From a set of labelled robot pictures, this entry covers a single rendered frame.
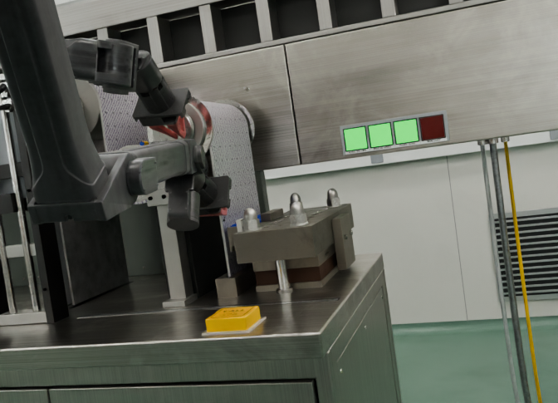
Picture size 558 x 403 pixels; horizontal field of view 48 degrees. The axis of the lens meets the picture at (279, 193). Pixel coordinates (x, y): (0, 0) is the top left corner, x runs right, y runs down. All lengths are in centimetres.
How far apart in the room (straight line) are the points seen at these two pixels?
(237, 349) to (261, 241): 29
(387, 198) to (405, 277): 50
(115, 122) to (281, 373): 70
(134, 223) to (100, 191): 112
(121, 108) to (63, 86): 87
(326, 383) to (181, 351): 23
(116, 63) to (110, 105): 38
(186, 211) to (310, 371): 34
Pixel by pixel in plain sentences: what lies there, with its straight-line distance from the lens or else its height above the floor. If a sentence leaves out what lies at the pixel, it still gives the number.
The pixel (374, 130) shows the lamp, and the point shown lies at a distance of 151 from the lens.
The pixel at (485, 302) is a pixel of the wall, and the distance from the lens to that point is 396.
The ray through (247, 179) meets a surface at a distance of 146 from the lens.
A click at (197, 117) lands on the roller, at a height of 127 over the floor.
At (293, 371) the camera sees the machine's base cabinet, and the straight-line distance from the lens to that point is 102.
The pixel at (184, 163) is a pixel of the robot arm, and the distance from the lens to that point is 103.
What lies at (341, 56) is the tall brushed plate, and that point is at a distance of 155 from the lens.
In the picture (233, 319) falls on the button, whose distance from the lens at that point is 102.
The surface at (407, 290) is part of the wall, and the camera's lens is 397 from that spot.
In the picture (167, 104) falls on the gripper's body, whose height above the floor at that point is 129.
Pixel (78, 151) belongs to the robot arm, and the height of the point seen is 119.
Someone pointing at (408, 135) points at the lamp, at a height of 118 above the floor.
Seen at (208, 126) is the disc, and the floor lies 125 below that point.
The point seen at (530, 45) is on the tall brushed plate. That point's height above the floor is 133.
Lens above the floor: 116
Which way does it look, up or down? 3 degrees down
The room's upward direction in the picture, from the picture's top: 8 degrees counter-clockwise
